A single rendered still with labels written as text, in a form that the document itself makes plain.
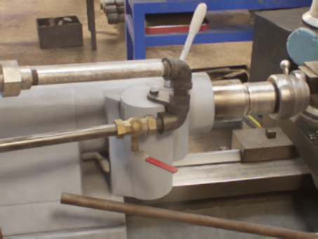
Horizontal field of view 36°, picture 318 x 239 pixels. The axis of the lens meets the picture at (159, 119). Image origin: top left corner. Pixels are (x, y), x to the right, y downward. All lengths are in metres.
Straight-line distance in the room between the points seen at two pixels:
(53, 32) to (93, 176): 3.77
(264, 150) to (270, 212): 0.16
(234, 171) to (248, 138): 0.11
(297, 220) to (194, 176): 0.28
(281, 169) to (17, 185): 0.65
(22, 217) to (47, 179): 0.07
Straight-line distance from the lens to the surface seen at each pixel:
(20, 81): 0.61
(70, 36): 4.64
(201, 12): 0.82
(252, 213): 1.24
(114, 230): 0.85
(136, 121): 0.71
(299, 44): 1.84
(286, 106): 0.93
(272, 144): 1.23
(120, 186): 0.83
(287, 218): 1.25
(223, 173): 1.17
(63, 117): 0.81
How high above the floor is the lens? 1.48
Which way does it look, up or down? 27 degrees down
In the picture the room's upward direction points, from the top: straight up
